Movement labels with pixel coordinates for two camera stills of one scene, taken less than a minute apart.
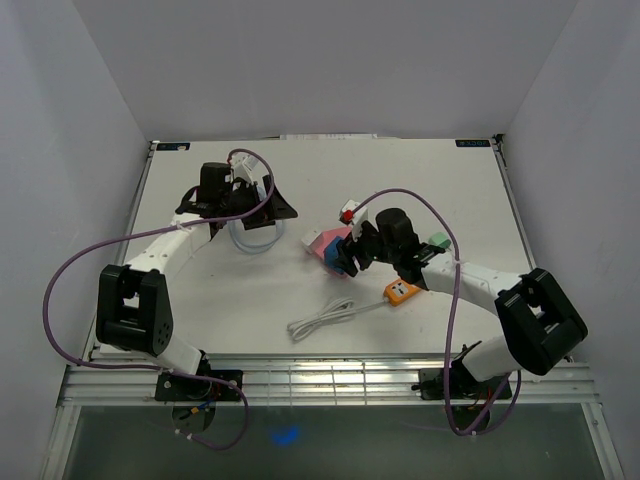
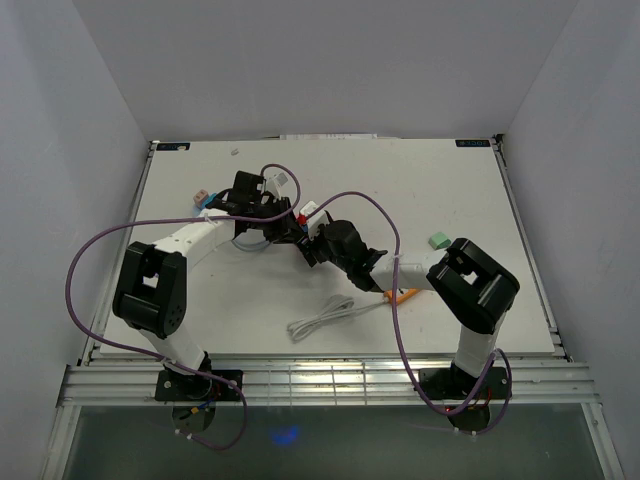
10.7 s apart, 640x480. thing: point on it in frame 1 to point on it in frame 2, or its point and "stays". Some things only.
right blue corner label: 473,143 stays
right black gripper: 344,259 to 309,249
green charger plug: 440,239 stays
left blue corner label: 176,146 stays
